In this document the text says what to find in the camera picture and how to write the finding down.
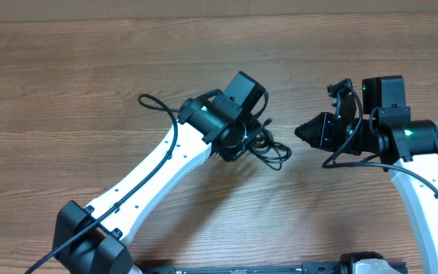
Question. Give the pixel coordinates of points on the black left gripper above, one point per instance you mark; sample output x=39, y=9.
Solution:
x=232, y=154

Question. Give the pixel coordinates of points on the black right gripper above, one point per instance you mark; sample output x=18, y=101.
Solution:
x=323, y=125

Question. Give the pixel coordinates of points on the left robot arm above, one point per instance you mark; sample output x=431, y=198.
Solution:
x=95, y=238

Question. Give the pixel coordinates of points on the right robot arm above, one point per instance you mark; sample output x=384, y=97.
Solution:
x=375, y=129

